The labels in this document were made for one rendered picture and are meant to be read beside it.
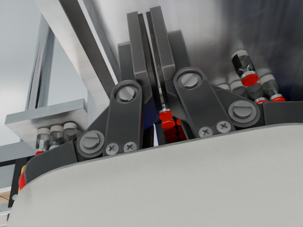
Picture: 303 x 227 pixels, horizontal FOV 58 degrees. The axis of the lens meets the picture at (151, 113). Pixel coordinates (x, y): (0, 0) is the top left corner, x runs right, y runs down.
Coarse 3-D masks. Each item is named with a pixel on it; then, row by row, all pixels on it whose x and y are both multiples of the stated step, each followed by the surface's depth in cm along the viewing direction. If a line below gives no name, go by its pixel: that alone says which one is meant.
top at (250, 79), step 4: (248, 76) 33; (252, 76) 33; (256, 76) 33; (244, 80) 34; (248, 80) 34; (252, 80) 34; (256, 80) 34; (244, 84) 34; (248, 84) 34; (252, 84) 34
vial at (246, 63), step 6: (234, 54) 36; (240, 54) 35; (246, 54) 35; (240, 60) 35; (246, 60) 34; (246, 66) 34; (252, 66) 34; (240, 72) 34; (246, 72) 33; (252, 72) 33; (240, 78) 34
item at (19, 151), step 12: (12, 144) 54; (24, 144) 53; (0, 156) 53; (12, 156) 52; (24, 156) 52; (0, 168) 51; (12, 168) 51; (0, 180) 50; (12, 180) 49; (0, 192) 51; (12, 192) 47; (0, 204) 50; (12, 204) 46; (0, 216) 56
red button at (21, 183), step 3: (21, 174) 33; (21, 177) 33; (24, 177) 33; (21, 180) 33; (24, 180) 32; (18, 183) 33; (21, 183) 32; (24, 183) 32; (21, 186) 32; (21, 189) 32
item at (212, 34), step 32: (96, 0) 27; (128, 0) 28; (160, 0) 28; (192, 0) 29; (224, 0) 29; (256, 0) 30; (288, 0) 30; (96, 32) 27; (128, 32) 31; (192, 32) 32; (224, 32) 33; (256, 32) 34; (288, 32) 34; (192, 64) 37; (224, 64) 37; (256, 64) 38; (288, 64) 39
